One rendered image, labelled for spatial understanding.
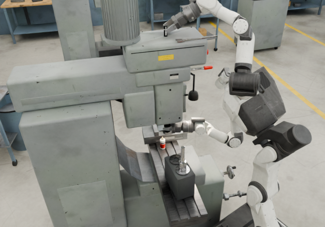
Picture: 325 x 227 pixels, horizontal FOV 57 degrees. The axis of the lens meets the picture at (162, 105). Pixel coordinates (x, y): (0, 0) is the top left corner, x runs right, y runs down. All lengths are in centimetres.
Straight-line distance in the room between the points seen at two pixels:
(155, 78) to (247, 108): 55
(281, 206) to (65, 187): 217
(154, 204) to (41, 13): 684
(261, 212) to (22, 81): 164
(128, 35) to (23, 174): 260
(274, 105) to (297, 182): 199
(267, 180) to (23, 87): 148
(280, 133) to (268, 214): 67
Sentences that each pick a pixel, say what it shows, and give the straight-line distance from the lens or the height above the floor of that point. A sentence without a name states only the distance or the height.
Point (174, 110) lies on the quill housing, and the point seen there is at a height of 142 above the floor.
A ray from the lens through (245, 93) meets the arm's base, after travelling 163.
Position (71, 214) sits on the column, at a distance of 224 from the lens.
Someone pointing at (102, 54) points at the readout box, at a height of 169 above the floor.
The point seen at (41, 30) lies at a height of 23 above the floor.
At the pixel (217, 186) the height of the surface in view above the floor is 70.
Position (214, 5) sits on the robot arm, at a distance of 171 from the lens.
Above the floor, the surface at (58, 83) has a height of 172.
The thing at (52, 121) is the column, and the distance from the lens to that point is 173.
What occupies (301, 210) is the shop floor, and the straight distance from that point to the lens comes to 340.
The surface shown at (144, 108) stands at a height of 148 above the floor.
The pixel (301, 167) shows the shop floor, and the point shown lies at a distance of 385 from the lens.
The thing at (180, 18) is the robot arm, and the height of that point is 200.
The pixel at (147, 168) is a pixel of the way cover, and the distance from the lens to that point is 229.
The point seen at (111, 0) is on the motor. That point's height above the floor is 213.
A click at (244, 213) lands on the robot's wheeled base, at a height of 59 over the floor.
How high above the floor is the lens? 249
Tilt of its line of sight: 33 degrees down
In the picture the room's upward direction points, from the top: 2 degrees counter-clockwise
